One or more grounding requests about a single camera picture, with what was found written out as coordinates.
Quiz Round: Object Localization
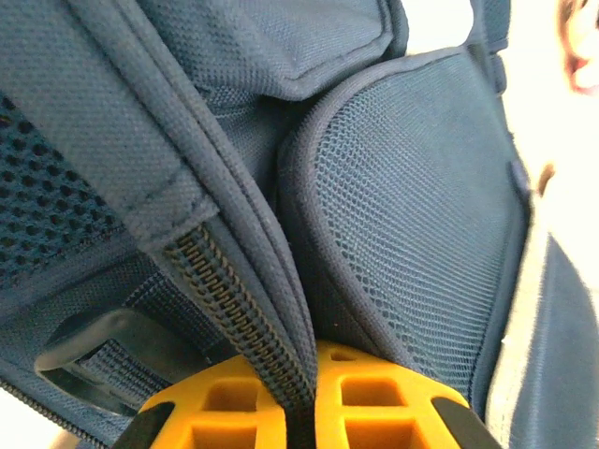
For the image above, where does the navy blue backpack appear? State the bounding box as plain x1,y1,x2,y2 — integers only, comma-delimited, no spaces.
0,0,599,449

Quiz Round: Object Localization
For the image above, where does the pink plush doll black hair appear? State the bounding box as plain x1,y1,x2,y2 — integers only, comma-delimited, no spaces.
559,0,599,94

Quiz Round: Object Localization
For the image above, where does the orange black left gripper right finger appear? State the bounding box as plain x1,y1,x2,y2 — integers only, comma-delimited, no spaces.
315,340,504,449

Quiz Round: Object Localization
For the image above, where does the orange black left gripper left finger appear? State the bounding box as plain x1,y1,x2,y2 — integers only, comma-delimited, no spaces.
111,355,286,449

